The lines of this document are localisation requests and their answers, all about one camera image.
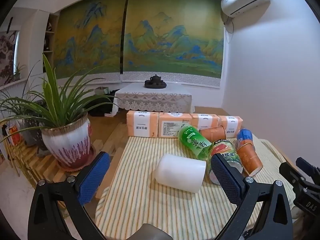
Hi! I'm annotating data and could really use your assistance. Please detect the air conditioner cable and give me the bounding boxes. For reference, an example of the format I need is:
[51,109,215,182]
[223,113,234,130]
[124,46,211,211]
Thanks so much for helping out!
[222,14,235,34]

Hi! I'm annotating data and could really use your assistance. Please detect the dark bags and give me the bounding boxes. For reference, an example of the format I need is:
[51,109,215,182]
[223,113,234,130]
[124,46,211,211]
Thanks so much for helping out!
[88,89,120,117]

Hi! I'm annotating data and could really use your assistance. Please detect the white cup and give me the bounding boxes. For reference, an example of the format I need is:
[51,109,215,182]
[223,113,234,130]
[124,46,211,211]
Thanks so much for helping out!
[155,154,207,194]

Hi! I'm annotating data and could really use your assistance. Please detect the orange paper cup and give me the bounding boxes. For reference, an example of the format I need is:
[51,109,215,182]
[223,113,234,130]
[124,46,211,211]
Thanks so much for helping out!
[199,125,227,143]

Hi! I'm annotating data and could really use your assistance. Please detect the red blossom wall poster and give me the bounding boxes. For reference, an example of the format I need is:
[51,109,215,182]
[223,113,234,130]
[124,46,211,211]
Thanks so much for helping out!
[0,30,19,86]

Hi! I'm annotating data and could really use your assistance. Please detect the orange cup with blue lid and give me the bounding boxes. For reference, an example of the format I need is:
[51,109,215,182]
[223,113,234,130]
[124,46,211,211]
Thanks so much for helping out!
[236,128,264,176]

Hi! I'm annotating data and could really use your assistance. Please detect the wooden slatted platform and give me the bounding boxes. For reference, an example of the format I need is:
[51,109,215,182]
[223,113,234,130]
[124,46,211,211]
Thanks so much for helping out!
[7,122,131,200]

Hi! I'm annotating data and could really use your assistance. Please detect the spider plant in white pot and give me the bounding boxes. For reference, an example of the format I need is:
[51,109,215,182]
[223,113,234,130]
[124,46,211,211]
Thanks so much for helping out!
[0,53,118,168]

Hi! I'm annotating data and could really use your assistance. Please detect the striped table cloth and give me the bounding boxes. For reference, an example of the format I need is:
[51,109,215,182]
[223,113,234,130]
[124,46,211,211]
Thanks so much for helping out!
[95,133,298,240]

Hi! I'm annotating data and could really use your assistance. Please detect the wide landscape wall painting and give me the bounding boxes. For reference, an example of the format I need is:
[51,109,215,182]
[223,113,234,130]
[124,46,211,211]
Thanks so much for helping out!
[121,0,225,88]

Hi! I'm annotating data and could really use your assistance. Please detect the wall shelf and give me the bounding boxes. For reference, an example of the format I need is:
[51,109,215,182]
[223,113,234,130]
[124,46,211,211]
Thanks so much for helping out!
[43,13,60,61]

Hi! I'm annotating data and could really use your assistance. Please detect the dark teapot set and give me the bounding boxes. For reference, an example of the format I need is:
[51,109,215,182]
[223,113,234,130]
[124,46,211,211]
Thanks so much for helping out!
[144,74,167,89]

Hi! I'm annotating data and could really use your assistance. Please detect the green tea bottle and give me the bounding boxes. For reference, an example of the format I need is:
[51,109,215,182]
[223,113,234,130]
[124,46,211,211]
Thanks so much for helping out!
[178,125,213,161]

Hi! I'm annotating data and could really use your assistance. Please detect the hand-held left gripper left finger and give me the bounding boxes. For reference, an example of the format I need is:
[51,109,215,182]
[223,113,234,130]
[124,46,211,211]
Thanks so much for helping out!
[27,151,112,240]

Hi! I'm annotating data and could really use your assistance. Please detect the low table with lace cloth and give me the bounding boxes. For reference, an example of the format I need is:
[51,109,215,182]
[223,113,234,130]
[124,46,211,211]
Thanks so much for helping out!
[111,83,196,117]

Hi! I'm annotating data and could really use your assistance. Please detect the small windowsill plant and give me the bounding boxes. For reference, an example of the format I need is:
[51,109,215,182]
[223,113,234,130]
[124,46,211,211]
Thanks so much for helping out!
[13,63,26,81]

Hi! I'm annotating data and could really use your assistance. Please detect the green paper bag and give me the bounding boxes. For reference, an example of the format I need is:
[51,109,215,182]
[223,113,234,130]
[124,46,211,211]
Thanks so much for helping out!
[95,86,111,96]

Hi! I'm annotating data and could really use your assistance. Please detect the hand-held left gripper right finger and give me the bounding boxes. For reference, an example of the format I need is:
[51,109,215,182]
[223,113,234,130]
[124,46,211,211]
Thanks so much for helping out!
[211,152,293,240]

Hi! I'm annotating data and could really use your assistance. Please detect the narrow landscape wall painting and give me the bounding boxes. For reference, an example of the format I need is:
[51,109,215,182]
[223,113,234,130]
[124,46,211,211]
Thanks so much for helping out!
[53,0,128,83]

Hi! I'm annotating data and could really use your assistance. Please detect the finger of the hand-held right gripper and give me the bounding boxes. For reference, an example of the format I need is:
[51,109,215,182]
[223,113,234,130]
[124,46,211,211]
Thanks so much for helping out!
[279,161,307,194]
[296,157,320,182]

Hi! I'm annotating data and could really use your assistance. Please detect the plant in grey pot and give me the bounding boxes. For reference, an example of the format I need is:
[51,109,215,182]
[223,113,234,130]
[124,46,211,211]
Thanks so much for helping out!
[0,60,45,148]

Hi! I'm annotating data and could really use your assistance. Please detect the orange tissue pack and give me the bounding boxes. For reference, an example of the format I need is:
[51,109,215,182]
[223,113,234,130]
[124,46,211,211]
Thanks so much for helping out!
[190,113,221,131]
[218,115,244,138]
[126,110,160,138]
[158,112,193,139]

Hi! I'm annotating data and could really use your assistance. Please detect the red label drink bottle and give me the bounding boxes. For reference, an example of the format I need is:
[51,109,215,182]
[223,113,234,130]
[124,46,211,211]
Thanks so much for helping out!
[208,139,244,183]

